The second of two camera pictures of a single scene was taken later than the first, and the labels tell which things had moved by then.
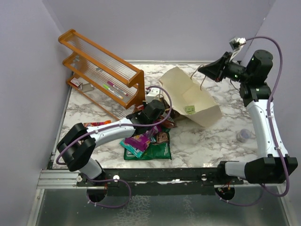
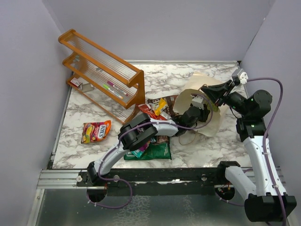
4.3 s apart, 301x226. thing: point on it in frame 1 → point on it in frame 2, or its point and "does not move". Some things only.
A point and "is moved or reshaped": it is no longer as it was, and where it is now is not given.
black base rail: x=116 y=177 does not move
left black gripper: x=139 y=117 → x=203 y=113
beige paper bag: x=184 y=92 is moved or reshaped
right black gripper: x=215 y=70 → x=217 y=91
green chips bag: x=158 y=151 does not move
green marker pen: x=113 y=91 does not move
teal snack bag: x=134 y=151 does not move
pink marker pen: x=117 y=87 does not move
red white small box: x=75 y=82 does not move
